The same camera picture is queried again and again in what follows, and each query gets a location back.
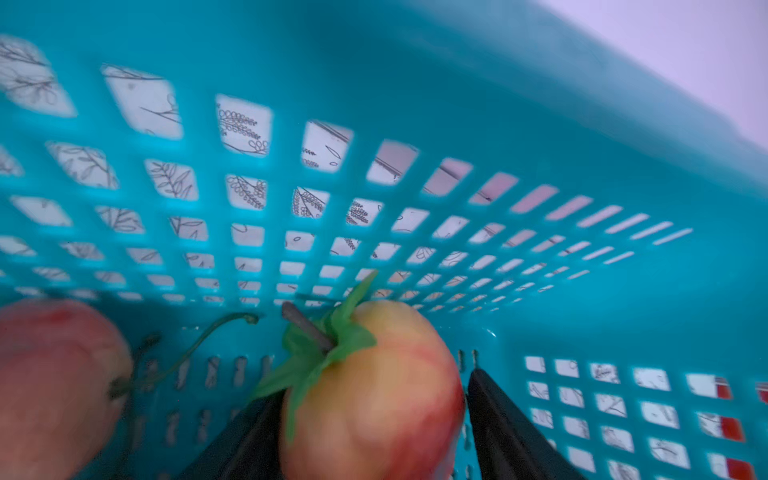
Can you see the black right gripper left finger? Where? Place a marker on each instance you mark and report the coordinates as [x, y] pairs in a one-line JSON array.
[[247, 448]]

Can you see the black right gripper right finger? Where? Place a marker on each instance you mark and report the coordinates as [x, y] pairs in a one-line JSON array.
[[507, 444]]

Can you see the small fake strawberry orange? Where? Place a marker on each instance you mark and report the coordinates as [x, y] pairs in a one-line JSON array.
[[371, 391]]

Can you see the small fake strawberry back left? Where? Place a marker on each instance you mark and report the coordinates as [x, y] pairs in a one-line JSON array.
[[58, 359]]

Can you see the teal plastic basket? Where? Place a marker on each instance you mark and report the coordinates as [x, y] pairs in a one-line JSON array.
[[592, 238]]

